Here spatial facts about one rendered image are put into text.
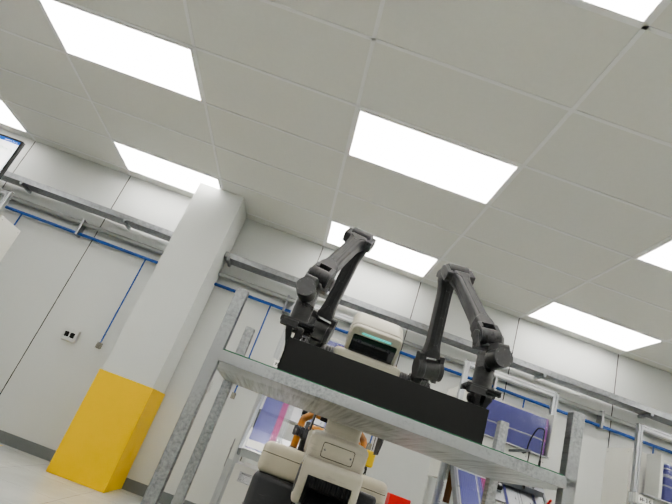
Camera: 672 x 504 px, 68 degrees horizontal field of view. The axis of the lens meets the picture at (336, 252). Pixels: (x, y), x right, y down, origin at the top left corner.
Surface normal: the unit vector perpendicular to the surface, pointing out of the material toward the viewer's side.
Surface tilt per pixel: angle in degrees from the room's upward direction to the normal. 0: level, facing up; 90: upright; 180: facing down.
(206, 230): 90
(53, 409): 90
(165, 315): 90
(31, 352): 90
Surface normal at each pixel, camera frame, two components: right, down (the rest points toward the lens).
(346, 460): 0.06, -0.25
